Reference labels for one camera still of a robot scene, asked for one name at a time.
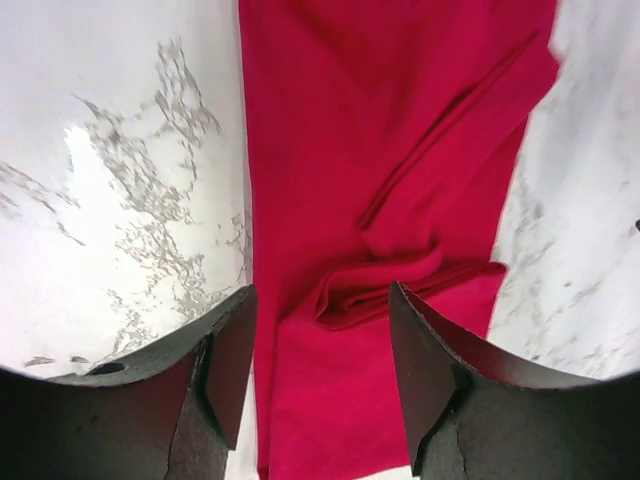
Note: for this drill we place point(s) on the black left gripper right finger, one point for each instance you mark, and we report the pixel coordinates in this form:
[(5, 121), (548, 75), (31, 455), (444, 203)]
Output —
[(472, 410)]

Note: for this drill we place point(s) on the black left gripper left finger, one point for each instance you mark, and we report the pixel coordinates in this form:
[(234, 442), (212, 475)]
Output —
[(171, 410)]

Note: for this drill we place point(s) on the crimson red t shirt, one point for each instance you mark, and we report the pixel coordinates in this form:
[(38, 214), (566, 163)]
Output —
[(382, 137)]

